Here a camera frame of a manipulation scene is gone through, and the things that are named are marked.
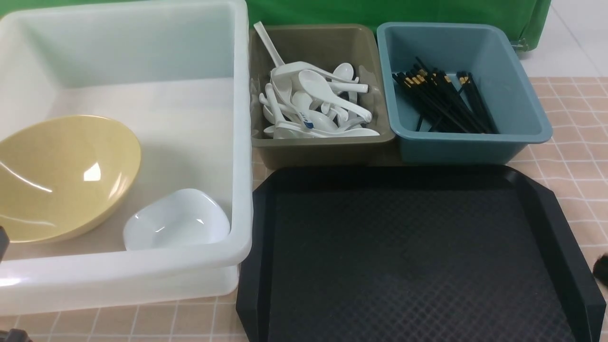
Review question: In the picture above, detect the white square dish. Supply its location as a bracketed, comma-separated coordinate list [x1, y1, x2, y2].
[123, 189, 231, 251]

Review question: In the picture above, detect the yellow noodle bowl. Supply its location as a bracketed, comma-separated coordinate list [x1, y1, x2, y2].
[0, 115, 143, 243]

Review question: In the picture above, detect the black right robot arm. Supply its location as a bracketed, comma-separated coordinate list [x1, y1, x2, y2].
[591, 253, 608, 287]

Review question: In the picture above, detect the pile of white spoons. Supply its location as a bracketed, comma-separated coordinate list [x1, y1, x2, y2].
[258, 63, 380, 139]

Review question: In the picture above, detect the olive plastic spoon bin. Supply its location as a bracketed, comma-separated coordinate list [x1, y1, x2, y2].
[249, 24, 395, 170]

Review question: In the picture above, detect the large white plastic tub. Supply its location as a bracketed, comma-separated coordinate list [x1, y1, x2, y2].
[0, 0, 253, 316]

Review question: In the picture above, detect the pile of black chopsticks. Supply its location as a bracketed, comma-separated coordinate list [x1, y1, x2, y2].
[391, 57, 499, 134]

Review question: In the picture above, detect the black plastic serving tray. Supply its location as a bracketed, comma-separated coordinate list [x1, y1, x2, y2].
[236, 165, 607, 342]

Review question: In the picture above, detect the blue plastic chopstick bin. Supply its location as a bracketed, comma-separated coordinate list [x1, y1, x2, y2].
[377, 22, 553, 165]

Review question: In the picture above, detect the green backdrop cloth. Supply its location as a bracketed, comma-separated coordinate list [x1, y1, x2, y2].
[0, 0, 554, 51]

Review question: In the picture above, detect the white spoon handle upright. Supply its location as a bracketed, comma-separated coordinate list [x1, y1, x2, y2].
[254, 21, 285, 67]

